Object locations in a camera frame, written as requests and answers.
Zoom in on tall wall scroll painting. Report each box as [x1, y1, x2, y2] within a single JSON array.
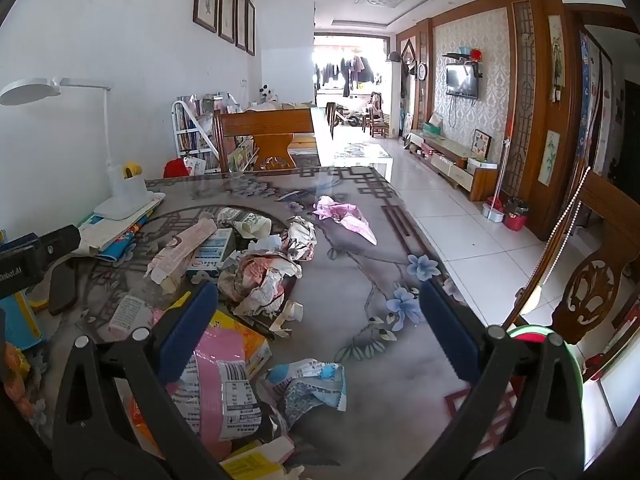
[[547, 15, 566, 104]]

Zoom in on patterned framed picture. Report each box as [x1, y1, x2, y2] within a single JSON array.
[[472, 129, 493, 161]]

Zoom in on white red small box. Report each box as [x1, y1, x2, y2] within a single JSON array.
[[107, 294, 157, 342]]

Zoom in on blue white medicine box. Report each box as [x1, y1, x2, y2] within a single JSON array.
[[186, 228, 237, 284]]

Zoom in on yellow white small box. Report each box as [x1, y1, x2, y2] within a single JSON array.
[[220, 435, 296, 480]]

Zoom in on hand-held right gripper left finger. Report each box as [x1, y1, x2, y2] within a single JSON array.
[[52, 280, 231, 480]]

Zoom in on wall television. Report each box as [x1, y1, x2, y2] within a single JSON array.
[[446, 64, 480, 99]]

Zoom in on crumpled printed paper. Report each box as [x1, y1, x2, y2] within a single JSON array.
[[218, 255, 304, 319]]

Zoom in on dark entry door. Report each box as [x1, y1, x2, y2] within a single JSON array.
[[619, 79, 640, 183]]

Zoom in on pink paper bag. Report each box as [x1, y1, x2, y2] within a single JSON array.
[[144, 218, 219, 287]]

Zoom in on hanging clothes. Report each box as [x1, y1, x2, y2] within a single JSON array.
[[314, 56, 382, 99]]

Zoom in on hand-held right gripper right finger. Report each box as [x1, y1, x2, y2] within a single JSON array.
[[405, 277, 586, 480]]

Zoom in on blue book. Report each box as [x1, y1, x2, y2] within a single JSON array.
[[0, 290, 45, 352]]

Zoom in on crumpled white green package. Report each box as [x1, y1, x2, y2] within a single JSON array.
[[216, 206, 273, 241]]

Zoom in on crumpled blue white wrapper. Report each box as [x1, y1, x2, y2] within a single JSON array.
[[265, 358, 348, 429]]

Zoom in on stack of papers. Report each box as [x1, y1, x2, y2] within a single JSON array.
[[77, 192, 166, 264]]

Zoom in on crumpled newspaper ball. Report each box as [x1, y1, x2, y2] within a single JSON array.
[[282, 216, 319, 262]]

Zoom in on white coffee table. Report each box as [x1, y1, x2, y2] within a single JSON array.
[[333, 142, 394, 181]]

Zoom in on wall shelf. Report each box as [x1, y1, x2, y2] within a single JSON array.
[[442, 46, 484, 79]]

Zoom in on wooden lattice wall panel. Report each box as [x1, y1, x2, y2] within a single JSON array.
[[497, 0, 586, 242]]

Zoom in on carved wooden chair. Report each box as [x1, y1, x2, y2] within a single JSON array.
[[502, 170, 640, 347]]

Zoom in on hanging wall posters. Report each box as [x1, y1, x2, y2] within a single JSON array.
[[579, 30, 614, 162]]

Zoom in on red floor waste bin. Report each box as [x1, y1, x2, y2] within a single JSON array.
[[503, 198, 530, 231]]

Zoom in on short wall scroll painting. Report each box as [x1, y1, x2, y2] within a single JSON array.
[[537, 130, 561, 186]]

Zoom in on small torn white paper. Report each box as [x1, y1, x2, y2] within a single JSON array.
[[276, 300, 304, 337]]

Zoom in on crumpled pale blue bag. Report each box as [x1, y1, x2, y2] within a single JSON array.
[[247, 234, 285, 257]]

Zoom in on white desk lamp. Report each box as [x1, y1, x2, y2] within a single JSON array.
[[0, 77, 159, 221]]

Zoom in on wooden television cabinet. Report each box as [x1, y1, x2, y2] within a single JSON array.
[[407, 130, 499, 204]]

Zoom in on pink printed wrapper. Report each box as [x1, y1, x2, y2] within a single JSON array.
[[167, 332, 264, 461]]

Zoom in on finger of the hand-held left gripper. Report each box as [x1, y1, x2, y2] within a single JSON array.
[[37, 225, 82, 263]]

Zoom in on red white mop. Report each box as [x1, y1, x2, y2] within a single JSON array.
[[482, 115, 514, 224]]

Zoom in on watermelon pattern bin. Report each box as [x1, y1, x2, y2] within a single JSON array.
[[505, 325, 586, 406]]

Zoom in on white beaded strip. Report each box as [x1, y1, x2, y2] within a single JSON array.
[[515, 165, 592, 311]]

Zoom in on white bookshelf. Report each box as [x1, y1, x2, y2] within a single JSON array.
[[171, 93, 261, 171]]

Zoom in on pink plastic bag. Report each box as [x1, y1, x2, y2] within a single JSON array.
[[312, 195, 379, 246]]

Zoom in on yellow drink carton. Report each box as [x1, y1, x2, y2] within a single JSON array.
[[206, 309, 274, 378]]

